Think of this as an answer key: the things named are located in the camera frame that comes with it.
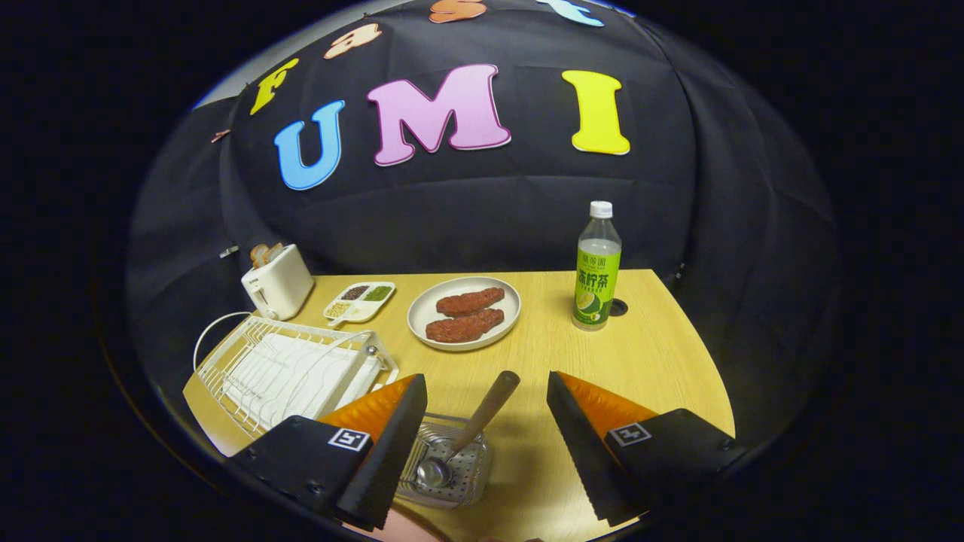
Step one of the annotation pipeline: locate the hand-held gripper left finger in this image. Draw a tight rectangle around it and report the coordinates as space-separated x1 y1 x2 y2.
230 373 429 531

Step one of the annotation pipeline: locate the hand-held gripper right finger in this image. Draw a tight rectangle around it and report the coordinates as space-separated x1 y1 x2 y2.
546 370 746 528

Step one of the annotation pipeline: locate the metal wire basket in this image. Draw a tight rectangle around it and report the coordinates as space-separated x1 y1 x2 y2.
395 413 494 509

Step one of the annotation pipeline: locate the wooden handled metal spoon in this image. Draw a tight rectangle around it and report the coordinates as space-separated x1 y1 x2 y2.
416 370 521 489

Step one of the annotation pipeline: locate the white wire dish rack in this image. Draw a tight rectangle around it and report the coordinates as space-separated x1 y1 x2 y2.
193 311 401 440

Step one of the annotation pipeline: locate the beige round plate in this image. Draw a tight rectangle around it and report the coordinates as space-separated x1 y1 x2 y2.
407 276 522 352

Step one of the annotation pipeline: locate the red meat patty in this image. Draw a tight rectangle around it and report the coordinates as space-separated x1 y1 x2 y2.
436 287 506 317
426 308 505 344

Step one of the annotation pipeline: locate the white divided snack tray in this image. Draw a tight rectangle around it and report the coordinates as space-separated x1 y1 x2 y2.
323 282 397 327

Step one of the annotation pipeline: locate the green label drink bottle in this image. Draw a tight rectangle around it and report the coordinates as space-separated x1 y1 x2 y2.
571 200 623 332

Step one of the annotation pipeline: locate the white toaster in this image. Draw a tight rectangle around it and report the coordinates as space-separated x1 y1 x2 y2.
241 244 316 321

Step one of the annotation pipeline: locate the black backdrop cloth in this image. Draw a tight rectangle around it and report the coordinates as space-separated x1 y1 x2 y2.
127 0 840 452

